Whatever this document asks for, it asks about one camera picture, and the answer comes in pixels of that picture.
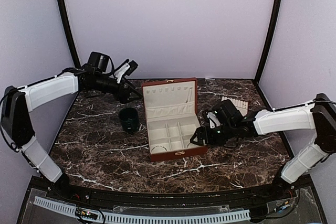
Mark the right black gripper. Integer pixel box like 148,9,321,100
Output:
190,121,236,146

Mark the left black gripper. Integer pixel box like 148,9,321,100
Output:
94,73,143,104

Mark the dark green cup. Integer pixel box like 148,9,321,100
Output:
119,108,140,134

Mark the red wooden jewelry box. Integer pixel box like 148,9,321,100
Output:
141,78,207,162

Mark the red jewelry tray cream insert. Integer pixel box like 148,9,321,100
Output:
221,97,248,116

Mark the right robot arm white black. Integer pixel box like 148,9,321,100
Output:
190,93,335,200

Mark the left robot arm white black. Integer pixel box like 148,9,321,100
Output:
1,51,142,201

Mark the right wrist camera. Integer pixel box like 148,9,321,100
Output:
204,111,221,129

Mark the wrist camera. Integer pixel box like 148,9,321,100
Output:
113,59,138,84
204,111,221,129

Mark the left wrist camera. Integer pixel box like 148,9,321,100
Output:
113,59,138,84

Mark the black front table rail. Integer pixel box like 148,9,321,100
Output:
31,175,313,209

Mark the white slotted cable duct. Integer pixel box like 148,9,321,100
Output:
33,196,251,223

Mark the left black frame post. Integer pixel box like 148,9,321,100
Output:
57,0,81,68

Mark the black frame post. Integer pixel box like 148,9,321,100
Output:
57,0,81,68
254,0,281,84

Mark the right black frame post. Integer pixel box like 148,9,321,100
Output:
254,0,281,84

